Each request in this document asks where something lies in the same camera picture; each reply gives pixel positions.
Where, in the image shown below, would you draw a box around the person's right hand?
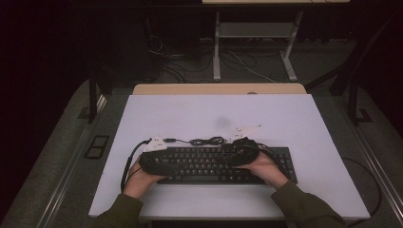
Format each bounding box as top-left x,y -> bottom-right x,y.
236,153 -> 290,191

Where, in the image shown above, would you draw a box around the metal floor rail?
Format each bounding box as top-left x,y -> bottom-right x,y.
37,126 -> 93,228
345,126 -> 403,219

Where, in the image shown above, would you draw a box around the left hand-held gripper cable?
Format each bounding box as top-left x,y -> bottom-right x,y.
120,138 -> 153,194

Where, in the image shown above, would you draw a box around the black keyboard cable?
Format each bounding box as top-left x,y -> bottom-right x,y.
163,136 -> 228,147

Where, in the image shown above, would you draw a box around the hand-held gripper cable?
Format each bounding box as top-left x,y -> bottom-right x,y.
120,138 -> 153,194
258,142 -> 280,166

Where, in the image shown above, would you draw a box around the white floor cable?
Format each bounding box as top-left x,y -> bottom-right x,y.
227,50 -> 278,85

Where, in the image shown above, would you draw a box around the black stand post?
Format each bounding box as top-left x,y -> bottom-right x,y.
347,79 -> 374,126
77,75 -> 103,124

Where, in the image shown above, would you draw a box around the white metal desk frame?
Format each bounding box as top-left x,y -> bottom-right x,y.
212,11 -> 304,83

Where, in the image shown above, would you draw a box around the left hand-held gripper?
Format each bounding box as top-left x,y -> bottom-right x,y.
138,135 -> 180,177

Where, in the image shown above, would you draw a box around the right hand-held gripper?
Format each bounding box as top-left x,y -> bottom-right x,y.
221,123 -> 264,168

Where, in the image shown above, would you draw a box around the black floor socket frame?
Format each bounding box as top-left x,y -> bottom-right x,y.
84,135 -> 110,160

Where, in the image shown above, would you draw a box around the dark floor cable bundle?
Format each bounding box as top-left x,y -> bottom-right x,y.
146,18 -> 214,84

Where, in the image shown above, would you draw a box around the black floor cable loop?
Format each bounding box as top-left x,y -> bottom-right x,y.
341,156 -> 383,228

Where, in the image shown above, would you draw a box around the person's left hand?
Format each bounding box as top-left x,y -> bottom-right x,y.
123,158 -> 167,200

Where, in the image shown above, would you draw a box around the right hand-held gripper cable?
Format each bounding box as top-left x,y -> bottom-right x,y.
258,142 -> 280,166

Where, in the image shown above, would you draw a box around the black computer keyboard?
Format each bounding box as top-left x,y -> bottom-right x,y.
156,145 -> 298,186

